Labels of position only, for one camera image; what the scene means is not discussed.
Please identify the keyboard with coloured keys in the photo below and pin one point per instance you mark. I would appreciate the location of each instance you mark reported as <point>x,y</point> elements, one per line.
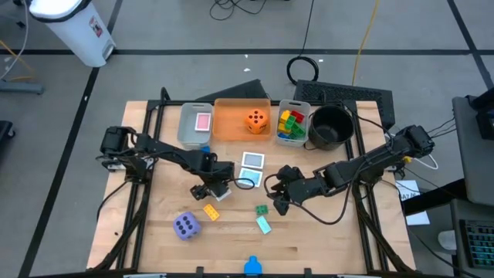
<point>480,243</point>

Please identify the plain white paper sheet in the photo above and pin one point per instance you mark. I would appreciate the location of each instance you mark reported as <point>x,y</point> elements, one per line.
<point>418,219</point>

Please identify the black aluminium table frame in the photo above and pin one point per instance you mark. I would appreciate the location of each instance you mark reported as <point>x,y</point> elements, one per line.
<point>142,231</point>

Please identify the black perforated floor mat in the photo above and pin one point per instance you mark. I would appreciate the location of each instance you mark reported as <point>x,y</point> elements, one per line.
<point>347,92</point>

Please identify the orange plastic bin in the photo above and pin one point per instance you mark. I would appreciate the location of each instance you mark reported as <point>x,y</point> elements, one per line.
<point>231,123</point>

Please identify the yellow toy block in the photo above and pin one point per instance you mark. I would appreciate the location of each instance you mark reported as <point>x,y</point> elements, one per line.
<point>283,128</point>
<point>285,116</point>

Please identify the rounded blue block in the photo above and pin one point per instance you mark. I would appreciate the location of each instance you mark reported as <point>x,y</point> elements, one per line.
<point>205,149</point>

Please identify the black desk bar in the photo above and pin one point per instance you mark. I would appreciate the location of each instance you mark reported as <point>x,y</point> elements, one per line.
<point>428,200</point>

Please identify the blue bottle-shaped toy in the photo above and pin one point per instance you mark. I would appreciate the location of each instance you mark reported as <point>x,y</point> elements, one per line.
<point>252,267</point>

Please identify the black desk device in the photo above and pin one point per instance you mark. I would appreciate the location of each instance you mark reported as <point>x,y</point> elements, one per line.
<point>487,125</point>

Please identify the light grey plastic bin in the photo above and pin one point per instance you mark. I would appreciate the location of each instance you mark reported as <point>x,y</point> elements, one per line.
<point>187,135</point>
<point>292,143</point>

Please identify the upper white playing card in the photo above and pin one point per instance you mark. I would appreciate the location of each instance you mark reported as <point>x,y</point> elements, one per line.
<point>253,160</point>

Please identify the flat yellow brick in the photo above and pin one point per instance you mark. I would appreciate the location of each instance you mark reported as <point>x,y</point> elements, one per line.
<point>211,212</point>

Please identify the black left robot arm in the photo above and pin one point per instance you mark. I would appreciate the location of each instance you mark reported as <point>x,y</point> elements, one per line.
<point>166,150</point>

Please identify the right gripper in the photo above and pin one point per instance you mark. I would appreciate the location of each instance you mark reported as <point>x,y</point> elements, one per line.
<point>301,187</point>

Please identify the white trash bin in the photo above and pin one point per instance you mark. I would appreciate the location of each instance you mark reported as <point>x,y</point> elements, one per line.
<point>77,34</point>

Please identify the black bucket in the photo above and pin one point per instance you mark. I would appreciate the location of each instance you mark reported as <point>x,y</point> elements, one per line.
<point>332,131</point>

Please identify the purple foam die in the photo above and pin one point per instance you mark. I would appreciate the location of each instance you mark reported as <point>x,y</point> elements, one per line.
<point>197,229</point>

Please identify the orange foam die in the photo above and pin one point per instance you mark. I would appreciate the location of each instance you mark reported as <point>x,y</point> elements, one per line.
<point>251,125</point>

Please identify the white computer mouse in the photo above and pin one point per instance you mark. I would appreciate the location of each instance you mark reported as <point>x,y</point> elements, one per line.
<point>447,240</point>

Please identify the blue-backed playing card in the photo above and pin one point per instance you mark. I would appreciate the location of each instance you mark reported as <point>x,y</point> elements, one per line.
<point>251,175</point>

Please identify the white printed paper sheet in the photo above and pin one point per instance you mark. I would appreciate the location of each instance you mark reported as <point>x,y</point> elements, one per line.
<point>407,187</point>

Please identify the grey metal base bar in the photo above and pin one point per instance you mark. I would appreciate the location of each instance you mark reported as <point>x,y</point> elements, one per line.
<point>19,87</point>

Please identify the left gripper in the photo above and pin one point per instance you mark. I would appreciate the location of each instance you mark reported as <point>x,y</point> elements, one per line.
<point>218,171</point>

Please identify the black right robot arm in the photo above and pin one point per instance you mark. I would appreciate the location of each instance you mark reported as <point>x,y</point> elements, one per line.
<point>370,162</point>

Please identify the yellow connector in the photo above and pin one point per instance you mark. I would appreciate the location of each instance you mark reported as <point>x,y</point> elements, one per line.
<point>407,159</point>

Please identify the pink-backed playing card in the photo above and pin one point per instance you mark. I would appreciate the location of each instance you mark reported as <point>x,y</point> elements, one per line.
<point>203,122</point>

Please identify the red toy block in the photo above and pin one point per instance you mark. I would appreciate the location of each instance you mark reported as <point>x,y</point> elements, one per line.
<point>298,116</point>

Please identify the black caster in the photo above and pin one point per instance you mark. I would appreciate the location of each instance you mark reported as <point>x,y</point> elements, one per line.
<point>4,133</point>

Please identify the light teal brick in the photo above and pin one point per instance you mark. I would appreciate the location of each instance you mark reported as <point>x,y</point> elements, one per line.
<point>264,225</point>

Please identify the black wedge-shaped panel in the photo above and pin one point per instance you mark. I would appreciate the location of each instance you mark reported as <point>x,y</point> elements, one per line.
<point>243,92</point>

